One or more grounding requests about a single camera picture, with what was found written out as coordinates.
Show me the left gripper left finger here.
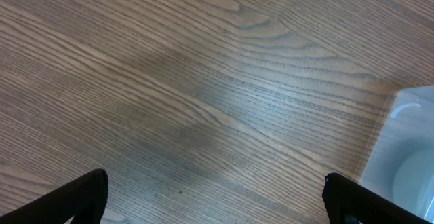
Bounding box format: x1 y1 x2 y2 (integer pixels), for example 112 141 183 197
1 168 109 224

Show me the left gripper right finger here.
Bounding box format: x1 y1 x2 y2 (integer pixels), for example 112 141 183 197
322 173 429 224

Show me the clear plastic container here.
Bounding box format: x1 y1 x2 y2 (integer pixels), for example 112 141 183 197
359 86 433 223

